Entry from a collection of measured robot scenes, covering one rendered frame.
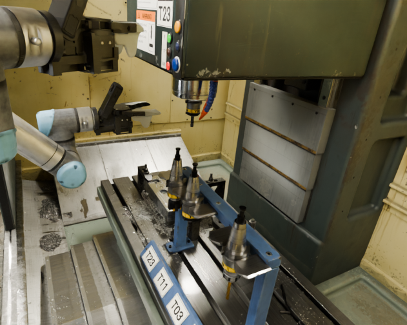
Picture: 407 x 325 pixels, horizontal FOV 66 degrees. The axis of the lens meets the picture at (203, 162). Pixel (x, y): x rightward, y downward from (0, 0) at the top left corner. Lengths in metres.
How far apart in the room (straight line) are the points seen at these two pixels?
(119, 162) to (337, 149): 1.34
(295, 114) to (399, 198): 0.59
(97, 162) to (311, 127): 1.33
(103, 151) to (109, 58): 1.60
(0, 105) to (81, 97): 1.61
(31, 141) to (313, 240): 1.11
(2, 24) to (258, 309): 0.71
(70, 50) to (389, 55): 0.96
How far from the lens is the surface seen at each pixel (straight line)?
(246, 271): 0.69
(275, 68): 0.88
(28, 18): 0.49
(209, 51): 0.76
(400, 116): 1.47
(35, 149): 0.88
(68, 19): 0.52
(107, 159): 2.09
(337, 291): 1.67
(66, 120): 1.00
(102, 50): 0.55
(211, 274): 1.11
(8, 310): 1.24
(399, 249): 1.67
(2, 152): 0.48
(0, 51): 0.46
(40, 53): 0.49
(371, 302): 1.72
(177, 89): 1.08
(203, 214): 0.82
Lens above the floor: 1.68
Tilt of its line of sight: 25 degrees down
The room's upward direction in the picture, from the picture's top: 6 degrees clockwise
